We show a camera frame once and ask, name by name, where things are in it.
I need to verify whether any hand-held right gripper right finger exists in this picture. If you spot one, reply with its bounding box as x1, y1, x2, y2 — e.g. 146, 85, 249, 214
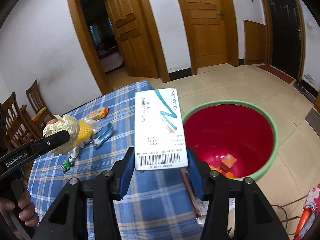
187, 147, 290, 240

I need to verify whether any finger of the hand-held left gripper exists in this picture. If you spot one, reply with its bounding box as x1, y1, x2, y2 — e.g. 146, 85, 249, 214
31, 129, 71, 157

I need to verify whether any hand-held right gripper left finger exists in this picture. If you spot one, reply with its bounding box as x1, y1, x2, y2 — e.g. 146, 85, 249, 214
32, 147, 135, 240

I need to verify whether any cream paper ball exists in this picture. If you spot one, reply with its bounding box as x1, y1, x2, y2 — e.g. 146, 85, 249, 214
43, 114, 81, 156

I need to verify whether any small green toy car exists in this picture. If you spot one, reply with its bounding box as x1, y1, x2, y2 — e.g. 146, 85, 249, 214
61, 159, 75, 172

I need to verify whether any orange cardboard box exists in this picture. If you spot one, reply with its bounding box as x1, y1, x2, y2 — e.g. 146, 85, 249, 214
221, 154, 237, 171

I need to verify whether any large yellow foam net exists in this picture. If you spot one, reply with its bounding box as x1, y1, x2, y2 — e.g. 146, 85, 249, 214
72, 119, 93, 143

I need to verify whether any silver plastic packet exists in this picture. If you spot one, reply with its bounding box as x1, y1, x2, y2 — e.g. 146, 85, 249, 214
93, 123, 113, 148

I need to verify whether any orange snack wrapper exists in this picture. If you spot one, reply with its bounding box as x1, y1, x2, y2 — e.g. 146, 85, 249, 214
86, 107, 109, 120

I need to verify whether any red bucket with green rim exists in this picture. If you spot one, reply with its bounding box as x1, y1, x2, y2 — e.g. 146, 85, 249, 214
181, 100, 278, 181

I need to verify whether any white medicine box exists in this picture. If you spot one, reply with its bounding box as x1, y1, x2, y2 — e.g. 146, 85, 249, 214
134, 88, 188, 172

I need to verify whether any person's left hand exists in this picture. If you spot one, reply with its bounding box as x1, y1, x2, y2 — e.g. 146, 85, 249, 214
18, 180, 39, 228

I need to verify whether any printed cardboard sheet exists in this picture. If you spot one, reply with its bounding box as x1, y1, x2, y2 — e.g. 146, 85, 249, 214
180, 169, 235, 227

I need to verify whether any blue plaid tablecloth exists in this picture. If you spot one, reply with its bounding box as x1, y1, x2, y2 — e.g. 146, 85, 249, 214
27, 79, 200, 240

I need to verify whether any wooden dining chair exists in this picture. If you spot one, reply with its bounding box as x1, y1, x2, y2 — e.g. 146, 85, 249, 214
0, 92, 33, 150

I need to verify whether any wooden chair with yellow cushion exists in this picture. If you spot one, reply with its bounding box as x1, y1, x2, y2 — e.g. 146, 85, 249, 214
26, 79, 54, 130

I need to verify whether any bed with pink cover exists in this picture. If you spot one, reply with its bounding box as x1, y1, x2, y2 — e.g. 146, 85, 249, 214
97, 46, 124, 73

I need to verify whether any red floral cloth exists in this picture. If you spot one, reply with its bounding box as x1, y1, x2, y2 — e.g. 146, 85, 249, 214
294, 184, 320, 240

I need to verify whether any grey floor mat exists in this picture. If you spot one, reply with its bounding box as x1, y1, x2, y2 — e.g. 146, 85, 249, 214
305, 109, 320, 130

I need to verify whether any red doormat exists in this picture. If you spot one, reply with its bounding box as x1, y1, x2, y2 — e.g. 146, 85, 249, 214
257, 64, 295, 84

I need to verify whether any dark shoe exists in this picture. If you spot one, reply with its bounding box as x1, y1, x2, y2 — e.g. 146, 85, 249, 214
306, 90, 320, 103
293, 81, 313, 95

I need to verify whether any wooden panel door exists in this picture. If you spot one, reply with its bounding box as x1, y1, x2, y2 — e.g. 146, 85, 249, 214
104, 0, 159, 78
184, 0, 227, 68

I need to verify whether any black entrance door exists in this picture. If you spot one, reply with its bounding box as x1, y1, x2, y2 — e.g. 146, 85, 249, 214
265, 0, 302, 79

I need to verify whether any wooden door frame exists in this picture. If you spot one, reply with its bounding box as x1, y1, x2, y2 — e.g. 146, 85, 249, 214
65, 0, 170, 95
172, 0, 240, 75

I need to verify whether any low wooden wall cabinet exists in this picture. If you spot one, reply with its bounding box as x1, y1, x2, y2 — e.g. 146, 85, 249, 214
244, 20, 267, 65

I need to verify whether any brown entrance door frame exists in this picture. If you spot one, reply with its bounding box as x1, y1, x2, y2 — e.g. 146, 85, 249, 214
257, 0, 306, 82

